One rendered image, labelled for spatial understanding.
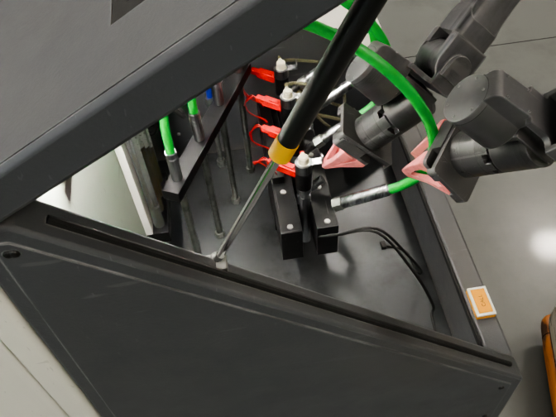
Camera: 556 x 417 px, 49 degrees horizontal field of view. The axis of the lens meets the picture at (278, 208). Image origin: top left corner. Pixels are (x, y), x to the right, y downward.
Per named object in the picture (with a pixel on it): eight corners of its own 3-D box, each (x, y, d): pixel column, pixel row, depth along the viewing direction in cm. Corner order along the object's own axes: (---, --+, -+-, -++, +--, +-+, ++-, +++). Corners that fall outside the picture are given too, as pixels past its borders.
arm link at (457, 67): (477, 65, 81) (448, 55, 89) (419, 11, 76) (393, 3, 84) (418, 137, 83) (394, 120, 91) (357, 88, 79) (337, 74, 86)
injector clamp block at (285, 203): (337, 273, 115) (338, 224, 103) (284, 281, 115) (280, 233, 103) (305, 146, 136) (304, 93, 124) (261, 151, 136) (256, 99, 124)
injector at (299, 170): (326, 242, 113) (327, 165, 97) (299, 246, 113) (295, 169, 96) (323, 230, 115) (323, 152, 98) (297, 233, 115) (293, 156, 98)
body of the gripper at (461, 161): (421, 172, 73) (470, 165, 66) (454, 107, 76) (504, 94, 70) (455, 204, 75) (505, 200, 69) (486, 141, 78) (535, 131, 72)
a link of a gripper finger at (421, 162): (381, 170, 80) (433, 161, 72) (404, 128, 82) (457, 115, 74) (414, 201, 83) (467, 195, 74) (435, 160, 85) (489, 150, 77)
